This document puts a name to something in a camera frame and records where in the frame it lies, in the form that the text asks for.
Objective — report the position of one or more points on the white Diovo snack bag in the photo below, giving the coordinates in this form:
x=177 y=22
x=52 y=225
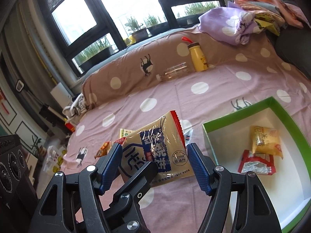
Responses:
x=188 y=137

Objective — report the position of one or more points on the grey sofa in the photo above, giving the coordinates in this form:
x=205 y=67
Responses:
x=293 y=46

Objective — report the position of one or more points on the white black crumpled cloth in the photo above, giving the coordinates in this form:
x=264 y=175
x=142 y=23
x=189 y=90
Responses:
x=77 y=108

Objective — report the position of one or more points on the black framed window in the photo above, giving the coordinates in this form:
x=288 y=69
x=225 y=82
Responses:
x=83 y=28

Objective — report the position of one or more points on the green cardboard box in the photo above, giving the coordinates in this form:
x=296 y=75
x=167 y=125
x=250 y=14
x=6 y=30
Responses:
x=286 y=179

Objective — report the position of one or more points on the pink orange folded cloth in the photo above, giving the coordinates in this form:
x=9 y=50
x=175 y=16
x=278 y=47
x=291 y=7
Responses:
x=282 y=13

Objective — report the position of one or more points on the white blue cracker bag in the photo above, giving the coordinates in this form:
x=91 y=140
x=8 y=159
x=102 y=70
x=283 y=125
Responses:
x=161 y=142

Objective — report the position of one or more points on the yellow rice cracker bag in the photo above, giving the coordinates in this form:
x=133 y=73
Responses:
x=266 y=141

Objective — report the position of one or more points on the orange mushroom snack bag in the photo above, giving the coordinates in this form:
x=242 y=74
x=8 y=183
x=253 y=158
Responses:
x=103 y=151

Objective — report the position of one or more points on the red box at bedside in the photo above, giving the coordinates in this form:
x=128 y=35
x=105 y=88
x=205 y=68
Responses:
x=69 y=126

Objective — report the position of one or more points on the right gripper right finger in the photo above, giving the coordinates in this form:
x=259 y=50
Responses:
x=240 y=199

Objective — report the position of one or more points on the brown polka dot bolster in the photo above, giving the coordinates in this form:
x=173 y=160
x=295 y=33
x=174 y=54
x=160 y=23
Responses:
x=137 y=69

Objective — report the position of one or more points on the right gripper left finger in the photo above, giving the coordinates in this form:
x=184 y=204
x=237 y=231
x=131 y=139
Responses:
x=71 y=203

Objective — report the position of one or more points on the pink polka dot sheet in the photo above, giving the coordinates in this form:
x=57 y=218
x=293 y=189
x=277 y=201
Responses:
x=219 y=105

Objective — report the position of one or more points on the red orange snack bag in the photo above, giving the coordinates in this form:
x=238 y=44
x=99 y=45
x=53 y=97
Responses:
x=259 y=163

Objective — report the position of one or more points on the purple folded cloth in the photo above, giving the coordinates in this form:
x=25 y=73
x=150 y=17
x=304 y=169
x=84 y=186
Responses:
x=230 y=24

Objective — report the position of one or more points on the yellow patterned cloth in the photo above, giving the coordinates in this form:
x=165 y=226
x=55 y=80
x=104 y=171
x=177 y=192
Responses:
x=270 y=23

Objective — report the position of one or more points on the black camera unit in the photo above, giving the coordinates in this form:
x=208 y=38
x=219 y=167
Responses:
x=18 y=196

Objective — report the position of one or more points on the clear plastic water bottle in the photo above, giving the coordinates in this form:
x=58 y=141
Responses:
x=173 y=72

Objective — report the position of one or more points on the black planter box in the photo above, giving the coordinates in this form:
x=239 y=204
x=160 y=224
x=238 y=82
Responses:
x=101 y=56

